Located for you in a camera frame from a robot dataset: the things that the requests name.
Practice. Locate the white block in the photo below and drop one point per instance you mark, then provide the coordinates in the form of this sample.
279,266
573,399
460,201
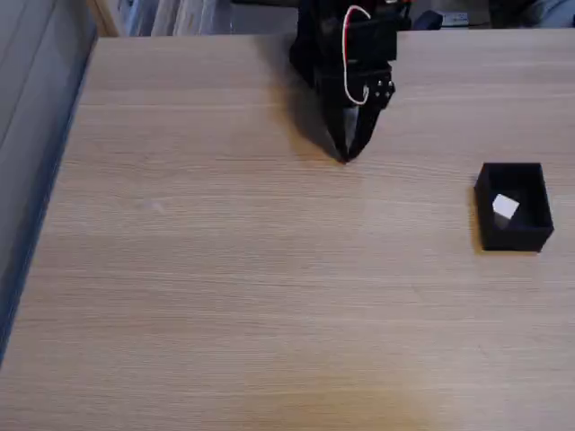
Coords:
505,205

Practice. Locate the black open box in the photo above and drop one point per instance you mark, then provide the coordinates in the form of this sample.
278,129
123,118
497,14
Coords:
514,240

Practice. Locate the dark blue object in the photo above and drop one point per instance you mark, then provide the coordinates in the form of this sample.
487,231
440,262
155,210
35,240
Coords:
427,20

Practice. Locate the wooden frame post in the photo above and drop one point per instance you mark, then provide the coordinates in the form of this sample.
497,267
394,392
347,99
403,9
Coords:
104,18

